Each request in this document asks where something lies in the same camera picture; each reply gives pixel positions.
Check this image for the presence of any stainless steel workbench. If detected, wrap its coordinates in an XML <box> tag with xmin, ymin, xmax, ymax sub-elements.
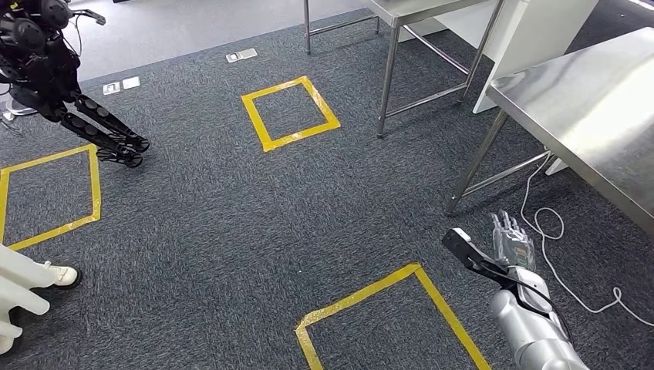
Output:
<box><xmin>443</xmin><ymin>26</ymin><xmax>654</xmax><ymax>237</ymax></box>

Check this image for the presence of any stainless steel table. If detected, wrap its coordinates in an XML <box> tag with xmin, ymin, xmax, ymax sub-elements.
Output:
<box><xmin>302</xmin><ymin>0</ymin><xmax>507</xmax><ymax>140</ymax></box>

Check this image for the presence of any black humanoid robot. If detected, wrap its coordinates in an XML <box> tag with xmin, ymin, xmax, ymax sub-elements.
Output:
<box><xmin>0</xmin><ymin>0</ymin><xmax>151</xmax><ymax>170</ymax></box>

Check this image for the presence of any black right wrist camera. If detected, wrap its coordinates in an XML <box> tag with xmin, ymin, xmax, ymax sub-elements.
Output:
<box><xmin>441</xmin><ymin>227</ymin><xmax>518</xmax><ymax>288</ymax></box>

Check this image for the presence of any white floor cable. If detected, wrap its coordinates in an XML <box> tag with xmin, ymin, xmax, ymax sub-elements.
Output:
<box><xmin>519</xmin><ymin>150</ymin><xmax>654</xmax><ymax>328</ymax></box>

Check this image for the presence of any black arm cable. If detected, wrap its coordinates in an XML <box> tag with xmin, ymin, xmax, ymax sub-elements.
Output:
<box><xmin>466</xmin><ymin>259</ymin><xmax>576</xmax><ymax>344</ymax></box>

